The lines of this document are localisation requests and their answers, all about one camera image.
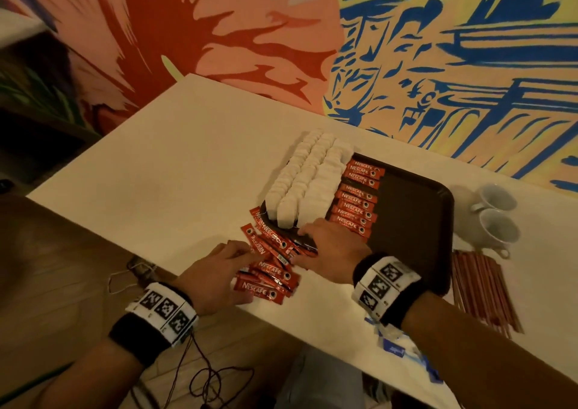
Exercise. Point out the person's left hand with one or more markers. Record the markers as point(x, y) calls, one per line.
point(212, 278)

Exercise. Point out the person's right hand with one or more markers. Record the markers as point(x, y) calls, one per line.
point(332, 251)

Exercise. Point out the row of red Nescafe sachets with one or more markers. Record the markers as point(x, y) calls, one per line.
point(357, 196)

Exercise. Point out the pile of red Nescafe sachets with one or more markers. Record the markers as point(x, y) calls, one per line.
point(271, 260)

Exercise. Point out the row of tea bags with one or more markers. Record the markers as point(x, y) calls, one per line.
point(307, 178)

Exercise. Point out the dark brown tray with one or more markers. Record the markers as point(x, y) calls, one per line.
point(415, 224)

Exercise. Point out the pile of blue sugar sachets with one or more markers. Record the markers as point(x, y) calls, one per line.
point(402, 345)

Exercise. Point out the bundle of red stir sticks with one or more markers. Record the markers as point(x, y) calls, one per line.
point(483, 291)

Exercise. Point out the person's right forearm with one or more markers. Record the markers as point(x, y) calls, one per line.
point(488, 350)

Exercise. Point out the black right wristband with markers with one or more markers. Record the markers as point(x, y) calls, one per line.
point(384, 287)

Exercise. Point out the black wristband with markers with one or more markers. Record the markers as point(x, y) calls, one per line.
point(153, 323)
point(384, 287)

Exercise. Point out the black left wristband with markers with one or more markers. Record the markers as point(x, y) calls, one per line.
point(153, 323)

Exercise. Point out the small white cup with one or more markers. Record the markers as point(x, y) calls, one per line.
point(498, 231)
point(495, 196)

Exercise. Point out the white wall shelf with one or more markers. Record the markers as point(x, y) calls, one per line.
point(18, 27)

